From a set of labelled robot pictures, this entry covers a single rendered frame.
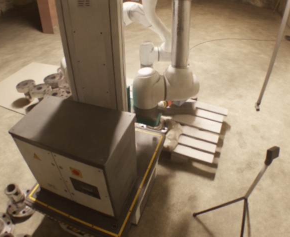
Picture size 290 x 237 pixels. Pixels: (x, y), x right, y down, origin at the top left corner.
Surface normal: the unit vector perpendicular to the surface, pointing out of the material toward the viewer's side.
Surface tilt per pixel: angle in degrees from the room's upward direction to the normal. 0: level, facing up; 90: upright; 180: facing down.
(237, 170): 0
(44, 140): 0
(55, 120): 0
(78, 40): 90
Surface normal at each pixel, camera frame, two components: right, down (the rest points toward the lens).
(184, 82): 0.13, 0.44
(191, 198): 0.00, -0.77
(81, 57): -0.32, 0.60
